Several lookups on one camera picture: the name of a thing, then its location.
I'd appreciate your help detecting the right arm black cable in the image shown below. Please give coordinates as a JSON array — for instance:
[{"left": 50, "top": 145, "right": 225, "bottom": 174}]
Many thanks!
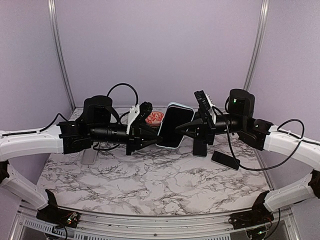
[{"left": 212, "top": 106, "right": 320, "bottom": 171}]

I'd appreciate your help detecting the left aluminium frame post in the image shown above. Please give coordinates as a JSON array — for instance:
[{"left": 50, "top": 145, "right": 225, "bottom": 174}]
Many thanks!
[{"left": 47, "top": 0, "right": 76, "bottom": 111}]

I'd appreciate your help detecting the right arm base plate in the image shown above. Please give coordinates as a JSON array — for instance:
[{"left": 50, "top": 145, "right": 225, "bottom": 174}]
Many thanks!
[{"left": 228, "top": 210, "right": 275, "bottom": 230}]

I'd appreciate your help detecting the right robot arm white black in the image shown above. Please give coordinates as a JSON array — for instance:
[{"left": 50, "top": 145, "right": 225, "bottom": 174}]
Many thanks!
[{"left": 175, "top": 88, "right": 320, "bottom": 224}]

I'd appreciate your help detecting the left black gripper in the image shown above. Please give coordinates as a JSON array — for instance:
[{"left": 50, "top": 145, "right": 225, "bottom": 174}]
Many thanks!
[{"left": 90, "top": 122, "right": 163, "bottom": 155}]

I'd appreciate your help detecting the right aluminium frame post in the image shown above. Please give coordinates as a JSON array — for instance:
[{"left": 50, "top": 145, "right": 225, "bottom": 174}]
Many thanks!
[{"left": 243, "top": 0, "right": 270, "bottom": 91}]

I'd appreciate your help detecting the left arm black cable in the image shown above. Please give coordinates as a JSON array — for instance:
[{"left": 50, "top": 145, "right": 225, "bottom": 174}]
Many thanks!
[{"left": 1, "top": 83, "right": 140, "bottom": 151}]

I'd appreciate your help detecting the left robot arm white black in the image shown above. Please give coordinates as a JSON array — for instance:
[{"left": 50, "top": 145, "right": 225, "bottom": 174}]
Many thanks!
[{"left": 0, "top": 95, "right": 162, "bottom": 223}]

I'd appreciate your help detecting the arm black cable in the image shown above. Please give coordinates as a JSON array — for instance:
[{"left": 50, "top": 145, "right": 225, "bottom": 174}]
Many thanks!
[
  {"left": 212, "top": 106, "right": 320, "bottom": 171},
  {"left": 1, "top": 83, "right": 140, "bottom": 151}
]

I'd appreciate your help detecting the aluminium frame post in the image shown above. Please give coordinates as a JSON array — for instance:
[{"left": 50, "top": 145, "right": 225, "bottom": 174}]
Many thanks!
[
  {"left": 47, "top": 0, "right": 76, "bottom": 111},
  {"left": 243, "top": 0, "right": 270, "bottom": 91}
]

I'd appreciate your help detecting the black smartphone teal edge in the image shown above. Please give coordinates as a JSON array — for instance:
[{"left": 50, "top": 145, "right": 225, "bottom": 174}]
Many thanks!
[{"left": 192, "top": 139, "right": 207, "bottom": 157}]

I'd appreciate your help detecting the grey translucent phone case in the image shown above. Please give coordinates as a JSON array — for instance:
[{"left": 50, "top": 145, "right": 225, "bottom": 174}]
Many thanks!
[{"left": 80, "top": 148, "right": 98, "bottom": 165}]

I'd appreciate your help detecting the front aluminium rail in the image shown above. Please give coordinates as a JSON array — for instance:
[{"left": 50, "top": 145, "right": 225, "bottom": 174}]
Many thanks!
[{"left": 8, "top": 201, "right": 301, "bottom": 240}]

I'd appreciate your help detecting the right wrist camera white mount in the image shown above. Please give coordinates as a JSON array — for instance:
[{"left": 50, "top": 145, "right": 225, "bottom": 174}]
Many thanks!
[{"left": 194, "top": 90, "right": 217, "bottom": 118}]

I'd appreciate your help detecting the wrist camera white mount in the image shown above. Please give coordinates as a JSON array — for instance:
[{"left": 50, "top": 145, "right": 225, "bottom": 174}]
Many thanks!
[
  {"left": 126, "top": 101, "right": 153, "bottom": 135},
  {"left": 194, "top": 90, "right": 217, "bottom": 118}
]

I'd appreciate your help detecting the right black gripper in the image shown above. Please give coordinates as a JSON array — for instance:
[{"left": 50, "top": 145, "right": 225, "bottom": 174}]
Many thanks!
[{"left": 174, "top": 107, "right": 246, "bottom": 146}]

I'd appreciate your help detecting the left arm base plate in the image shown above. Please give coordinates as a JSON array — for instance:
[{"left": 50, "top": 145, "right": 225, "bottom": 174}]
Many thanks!
[{"left": 36, "top": 208, "right": 80, "bottom": 228}]

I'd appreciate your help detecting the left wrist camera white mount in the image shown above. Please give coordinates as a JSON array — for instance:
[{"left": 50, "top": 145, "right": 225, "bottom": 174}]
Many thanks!
[{"left": 126, "top": 101, "right": 153, "bottom": 135}]

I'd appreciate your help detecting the red white patterned bowl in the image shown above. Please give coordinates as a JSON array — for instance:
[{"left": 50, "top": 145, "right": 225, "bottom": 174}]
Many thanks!
[{"left": 145, "top": 111, "right": 164, "bottom": 127}]

